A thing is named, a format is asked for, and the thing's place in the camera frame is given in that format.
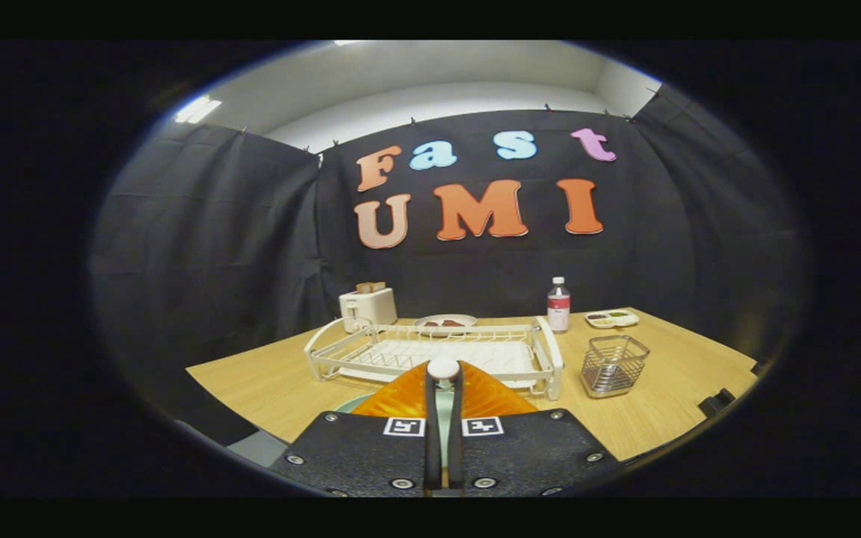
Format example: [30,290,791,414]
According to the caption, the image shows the white drip tray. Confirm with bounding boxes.
[339,340,540,389]

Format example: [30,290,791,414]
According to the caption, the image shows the small black block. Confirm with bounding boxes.
[698,388,738,419]

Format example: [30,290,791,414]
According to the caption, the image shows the ceiling light panel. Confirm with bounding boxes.
[175,96,222,124]

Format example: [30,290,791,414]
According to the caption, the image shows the black backdrop cloth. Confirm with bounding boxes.
[90,82,809,419]

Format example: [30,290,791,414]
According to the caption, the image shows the pale green plate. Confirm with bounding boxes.
[333,389,454,470]

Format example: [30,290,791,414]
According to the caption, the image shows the white plate with meat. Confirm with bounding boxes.
[413,314,478,336]

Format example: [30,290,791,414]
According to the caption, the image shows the clear plastic bottle red label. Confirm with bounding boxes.
[547,277,572,333]

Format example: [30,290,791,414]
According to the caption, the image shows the white divided snack tray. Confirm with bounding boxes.
[585,309,640,330]

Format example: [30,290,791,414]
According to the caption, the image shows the white wire dish rack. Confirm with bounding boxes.
[303,316,564,401]

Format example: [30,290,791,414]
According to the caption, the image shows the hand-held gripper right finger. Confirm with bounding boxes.
[448,362,622,496]

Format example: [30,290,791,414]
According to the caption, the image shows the white toaster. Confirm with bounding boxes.
[339,288,398,333]

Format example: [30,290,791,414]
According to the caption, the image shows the pink striped handle spoon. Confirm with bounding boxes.
[428,357,462,391]

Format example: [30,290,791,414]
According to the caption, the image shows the metal wire basket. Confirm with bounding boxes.
[580,334,651,398]

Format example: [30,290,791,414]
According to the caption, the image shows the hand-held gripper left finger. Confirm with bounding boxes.
[270,362,443,498]

